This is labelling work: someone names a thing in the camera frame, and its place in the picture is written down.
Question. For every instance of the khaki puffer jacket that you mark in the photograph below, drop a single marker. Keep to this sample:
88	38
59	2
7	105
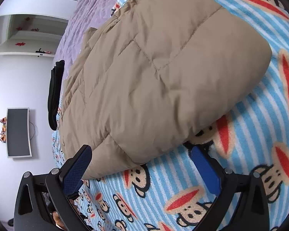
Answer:
156	73

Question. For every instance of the white wall shelf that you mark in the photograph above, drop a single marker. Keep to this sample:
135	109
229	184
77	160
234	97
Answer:
30	35

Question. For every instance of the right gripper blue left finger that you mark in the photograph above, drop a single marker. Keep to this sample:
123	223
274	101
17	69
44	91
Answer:
73	170

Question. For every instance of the wall mounted monitor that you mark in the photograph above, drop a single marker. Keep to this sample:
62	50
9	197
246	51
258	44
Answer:
17	133

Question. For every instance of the blue striped monkey blanket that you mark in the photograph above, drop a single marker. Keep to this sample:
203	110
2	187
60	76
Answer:
168	193

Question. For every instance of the black folded garment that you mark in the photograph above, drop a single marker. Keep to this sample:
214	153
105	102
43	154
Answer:
54	93

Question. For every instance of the purple bed cover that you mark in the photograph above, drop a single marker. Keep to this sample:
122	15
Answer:
88	13

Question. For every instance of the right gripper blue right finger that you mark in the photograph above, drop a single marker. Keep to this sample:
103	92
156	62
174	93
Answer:
209	169

